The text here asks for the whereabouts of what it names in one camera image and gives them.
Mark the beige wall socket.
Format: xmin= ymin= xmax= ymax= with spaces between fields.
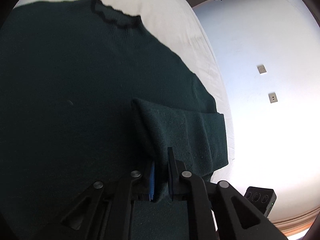
xmin=257 ymin=64 xmax=267 ymax=74
xmin=268 ymin=92 xmax=278 ymax=103

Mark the dark green knit sweater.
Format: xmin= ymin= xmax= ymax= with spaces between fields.
xmin=1 ymin=0 xmax=228 ymax=239

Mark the upper beige wall socket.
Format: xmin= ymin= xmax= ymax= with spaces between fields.
xmin=257 ymin=64 xmax=267 ymax=74

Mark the lower beige wall socket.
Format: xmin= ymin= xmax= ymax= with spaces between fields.
xmin=268 ymin=92 xmax=278 ymax=103

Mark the white bed sheet mattress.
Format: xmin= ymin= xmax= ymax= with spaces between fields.
xmin=12 ymin=0 xmax=235 ymax=181

